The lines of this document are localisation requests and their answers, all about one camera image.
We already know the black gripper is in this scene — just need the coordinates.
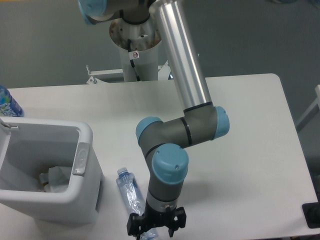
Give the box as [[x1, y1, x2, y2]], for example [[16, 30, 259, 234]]
[[126, 202, 187, 238]]

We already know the black clamp at table edge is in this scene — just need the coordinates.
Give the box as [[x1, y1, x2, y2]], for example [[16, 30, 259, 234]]
[[302, 202, 320, 229]]

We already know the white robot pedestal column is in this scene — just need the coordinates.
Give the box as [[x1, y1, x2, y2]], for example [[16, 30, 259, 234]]
[[119, 46, 159, 82]]

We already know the white pedestal base frame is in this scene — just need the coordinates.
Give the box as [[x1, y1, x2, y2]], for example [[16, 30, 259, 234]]
[[86, 61, 174, 85]]

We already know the white trash can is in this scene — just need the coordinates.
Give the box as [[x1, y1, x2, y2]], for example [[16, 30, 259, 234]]
[[0, 116, 104, 224]]

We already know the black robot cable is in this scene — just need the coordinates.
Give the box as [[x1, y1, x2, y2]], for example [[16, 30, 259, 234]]
[[127, 38, 141, 82]]

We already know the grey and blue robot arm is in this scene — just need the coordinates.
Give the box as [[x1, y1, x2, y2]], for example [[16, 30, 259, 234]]
[[78, 0, 230, 239]]

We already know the crushed clear plastic bottle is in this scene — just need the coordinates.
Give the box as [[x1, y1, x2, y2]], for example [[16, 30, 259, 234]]
[[116, 167, 160, 240]]

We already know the blue labelled water bottle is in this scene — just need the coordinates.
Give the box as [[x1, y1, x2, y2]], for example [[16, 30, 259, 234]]
[[0, 85, 24, 117]]

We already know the white frame at right edge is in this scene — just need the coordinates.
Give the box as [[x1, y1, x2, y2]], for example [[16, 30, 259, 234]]
[[295, 84, 320, 133]]

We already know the trash inside can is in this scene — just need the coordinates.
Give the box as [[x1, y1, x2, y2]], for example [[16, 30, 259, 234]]
[[38, 166, 72, 193]]

